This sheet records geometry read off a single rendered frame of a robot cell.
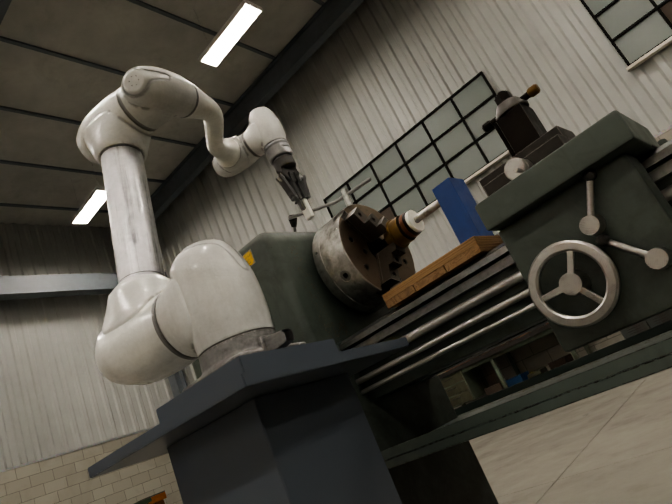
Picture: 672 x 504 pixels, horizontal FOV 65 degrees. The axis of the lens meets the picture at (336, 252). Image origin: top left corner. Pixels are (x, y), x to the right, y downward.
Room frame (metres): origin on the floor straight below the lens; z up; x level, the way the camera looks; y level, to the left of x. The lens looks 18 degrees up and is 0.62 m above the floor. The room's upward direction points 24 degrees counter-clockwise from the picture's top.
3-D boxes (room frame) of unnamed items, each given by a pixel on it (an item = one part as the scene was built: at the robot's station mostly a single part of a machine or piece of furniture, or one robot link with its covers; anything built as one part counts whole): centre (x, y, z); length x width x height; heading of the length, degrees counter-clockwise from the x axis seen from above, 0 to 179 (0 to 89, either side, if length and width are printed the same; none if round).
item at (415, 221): (1.40, -0.28, 1.08); 0.13 x 0.07 x 0.07; 51
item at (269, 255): (1.80, 0.24, 1.06); 0.59 x 0.48 x 0.39; 51
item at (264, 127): (1.62, 0.06, 1.67); 0.13 x 0.11 x 0.16; 69
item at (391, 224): (1.47, -0.20, 1.08); 0.09 x 0.09 x 0.09; 51
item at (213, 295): (1.00, 0.25, 0.97); 0.18 x 0.16 x 0.22; 69
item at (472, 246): (1.39, -0.29, 0.88); 0.36 x 0.30 x 0.04; 141
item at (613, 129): (1.13, -0.57, 0.89); 0.53 x 0.30 x 0.06; 141
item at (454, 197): (1.35, -0.35, 1.00); 0.08 x 0.06 x 0.23; 141
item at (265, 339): (0.98, 0.23, 0.83); 0.22 x 0.18 x 0.06; 57
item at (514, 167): (0.98, -0.39, 0.95); 0.07 x 0.04 x 0.04; 141
